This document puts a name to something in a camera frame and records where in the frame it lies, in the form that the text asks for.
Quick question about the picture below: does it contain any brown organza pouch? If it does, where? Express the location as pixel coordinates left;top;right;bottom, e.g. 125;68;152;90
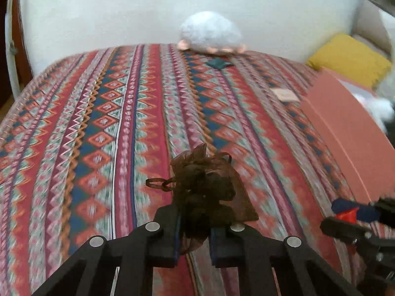
146;143;259;255

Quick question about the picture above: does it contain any white dog plush red bib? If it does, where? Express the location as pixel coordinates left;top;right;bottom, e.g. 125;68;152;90
353;93;394;134

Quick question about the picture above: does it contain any salmon pink storage box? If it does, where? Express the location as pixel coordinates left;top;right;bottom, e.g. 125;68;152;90
301;69;394;203

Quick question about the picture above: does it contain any patterned red bedspread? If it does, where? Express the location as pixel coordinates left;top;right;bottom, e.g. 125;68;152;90
1;44;363;295

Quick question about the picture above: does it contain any small beige card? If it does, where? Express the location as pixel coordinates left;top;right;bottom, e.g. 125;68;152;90
271;88;299;102

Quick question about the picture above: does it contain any yellow cushion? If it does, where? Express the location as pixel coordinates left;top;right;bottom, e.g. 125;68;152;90
307;34;392;88

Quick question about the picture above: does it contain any grey hedgehog plush toy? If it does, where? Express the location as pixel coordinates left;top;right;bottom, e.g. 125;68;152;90
177;11;246;56

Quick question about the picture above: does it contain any white pipe on wall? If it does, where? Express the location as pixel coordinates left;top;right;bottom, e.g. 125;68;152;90
5;0;21;100

